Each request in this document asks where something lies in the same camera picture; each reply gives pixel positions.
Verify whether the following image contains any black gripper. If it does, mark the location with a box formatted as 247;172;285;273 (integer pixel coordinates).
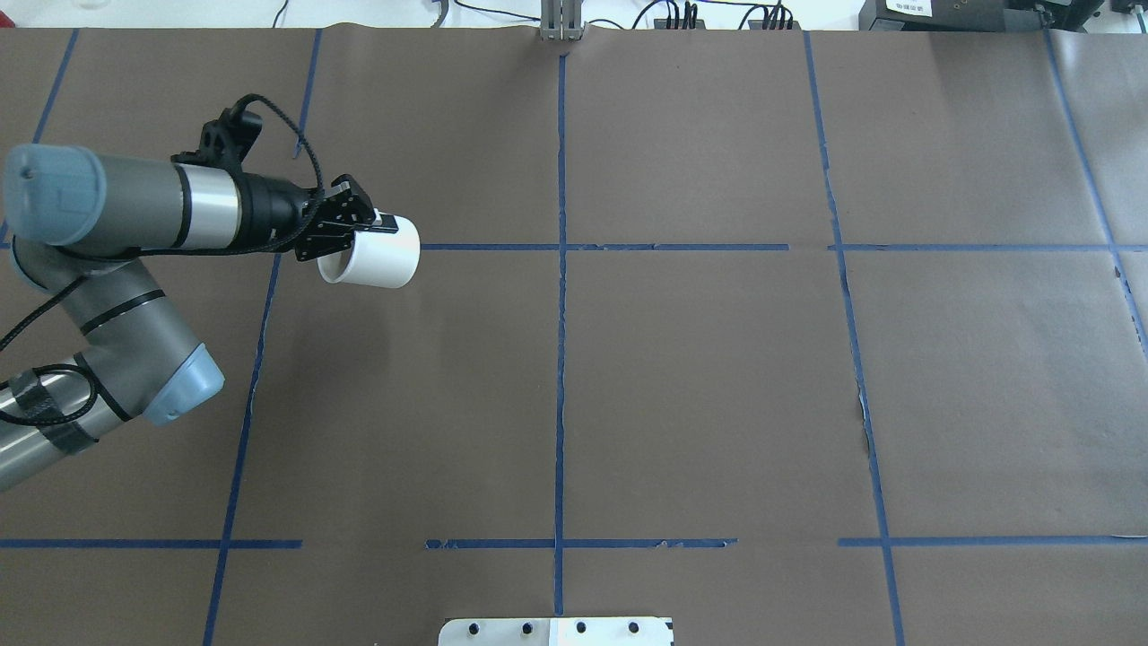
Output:
294;173;400;262

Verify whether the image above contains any aluminium frame post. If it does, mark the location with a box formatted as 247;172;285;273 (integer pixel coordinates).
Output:
538;0;585;42

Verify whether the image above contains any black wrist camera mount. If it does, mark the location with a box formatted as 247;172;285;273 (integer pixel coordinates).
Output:
170;103;264;173

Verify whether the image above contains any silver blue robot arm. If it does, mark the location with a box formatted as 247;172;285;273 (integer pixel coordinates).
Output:
3;143;420;490

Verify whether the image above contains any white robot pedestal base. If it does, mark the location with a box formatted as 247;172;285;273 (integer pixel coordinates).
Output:
439;616;675;645

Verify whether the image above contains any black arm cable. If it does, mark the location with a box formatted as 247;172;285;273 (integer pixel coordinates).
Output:
0;93;326;428

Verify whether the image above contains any white smiley mug black handle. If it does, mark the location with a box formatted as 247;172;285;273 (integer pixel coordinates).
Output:
317;216;422;289

